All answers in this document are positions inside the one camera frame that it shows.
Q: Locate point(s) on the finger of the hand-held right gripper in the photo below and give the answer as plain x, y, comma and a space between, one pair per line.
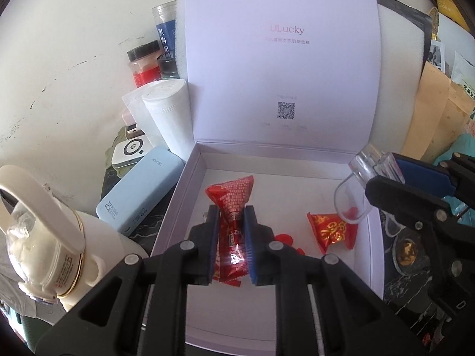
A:
423, 176
404, 200

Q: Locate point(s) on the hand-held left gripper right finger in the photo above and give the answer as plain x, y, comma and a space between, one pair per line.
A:
249, 244

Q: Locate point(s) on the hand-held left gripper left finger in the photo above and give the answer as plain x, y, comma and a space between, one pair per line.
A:
212, 244

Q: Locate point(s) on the long red snack packet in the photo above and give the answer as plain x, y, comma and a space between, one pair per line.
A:
230, 200

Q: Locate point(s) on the red gold-print snack packet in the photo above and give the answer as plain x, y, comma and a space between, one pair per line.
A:
328, 230

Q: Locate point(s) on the white hinged gift box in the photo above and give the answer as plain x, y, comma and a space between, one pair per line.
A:
282, 63

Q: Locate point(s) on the red round chip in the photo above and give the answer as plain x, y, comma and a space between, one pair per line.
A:
285, 236
299, 251

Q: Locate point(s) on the kraft paper bag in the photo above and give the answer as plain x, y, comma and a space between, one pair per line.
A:
426, 111
456, 118

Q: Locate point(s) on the light blue power bank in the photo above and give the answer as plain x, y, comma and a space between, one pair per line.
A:
137, 193

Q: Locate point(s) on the white printed pouch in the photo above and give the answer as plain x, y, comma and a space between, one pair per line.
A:
464, 74

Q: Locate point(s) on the cream insulated bottle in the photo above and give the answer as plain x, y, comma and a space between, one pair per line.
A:
92, 267

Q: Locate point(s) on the black and white photo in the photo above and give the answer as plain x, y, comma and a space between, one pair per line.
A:
436, 53

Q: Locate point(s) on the white round-marked charger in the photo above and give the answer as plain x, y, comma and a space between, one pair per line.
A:
130, 152

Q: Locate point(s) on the pale green lace mat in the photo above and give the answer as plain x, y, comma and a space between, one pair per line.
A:
111, 157

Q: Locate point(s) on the white tissue roll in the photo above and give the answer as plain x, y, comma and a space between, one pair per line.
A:
169, 118

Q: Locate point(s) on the small white adapter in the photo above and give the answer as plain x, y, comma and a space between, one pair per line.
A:
134, 130

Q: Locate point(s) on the pink small object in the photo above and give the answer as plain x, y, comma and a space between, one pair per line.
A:
128, 117

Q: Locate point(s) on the gold round ornament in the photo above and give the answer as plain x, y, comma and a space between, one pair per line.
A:
434, 22

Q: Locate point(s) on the white tissue pack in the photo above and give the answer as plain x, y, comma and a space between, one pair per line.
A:
135, 105

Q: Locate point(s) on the yellow bag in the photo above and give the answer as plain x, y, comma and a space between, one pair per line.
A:
449, 0

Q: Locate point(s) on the small dark jar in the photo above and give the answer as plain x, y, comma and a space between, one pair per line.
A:
169, 68

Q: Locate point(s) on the red jar with black lid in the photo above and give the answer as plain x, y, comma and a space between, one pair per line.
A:
144, 70

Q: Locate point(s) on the dark green container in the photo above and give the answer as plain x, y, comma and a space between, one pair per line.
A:
26, 333

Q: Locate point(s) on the grey cloth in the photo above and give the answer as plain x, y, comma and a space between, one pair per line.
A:
9, 285

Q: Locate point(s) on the blue label clear jar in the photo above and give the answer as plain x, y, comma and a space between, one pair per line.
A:
167, 33

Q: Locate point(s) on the white frame glasses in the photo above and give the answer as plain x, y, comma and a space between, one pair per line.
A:
391, 226

